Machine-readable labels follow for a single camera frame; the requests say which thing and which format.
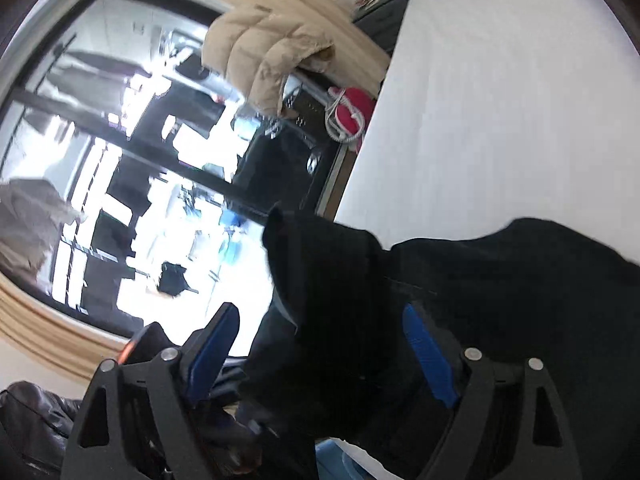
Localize black denim pants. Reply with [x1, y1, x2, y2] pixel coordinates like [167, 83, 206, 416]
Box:
[239, 209, 639, 479]

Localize white sheeted bed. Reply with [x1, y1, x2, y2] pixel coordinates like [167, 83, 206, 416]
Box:
[336, 0, 639, 260]

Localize black framed glass sliding door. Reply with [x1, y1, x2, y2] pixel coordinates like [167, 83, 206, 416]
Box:
[1, 0, 344, 356]

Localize red and white garment steamer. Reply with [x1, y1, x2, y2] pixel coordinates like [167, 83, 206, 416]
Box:
[324, 87, 376, 154]

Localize beige puffer jacket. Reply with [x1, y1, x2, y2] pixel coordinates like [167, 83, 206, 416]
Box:
[201, 6, 335, 117]

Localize dark grey nightstand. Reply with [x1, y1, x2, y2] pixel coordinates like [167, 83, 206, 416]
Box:
[352, 0, 409, 56]

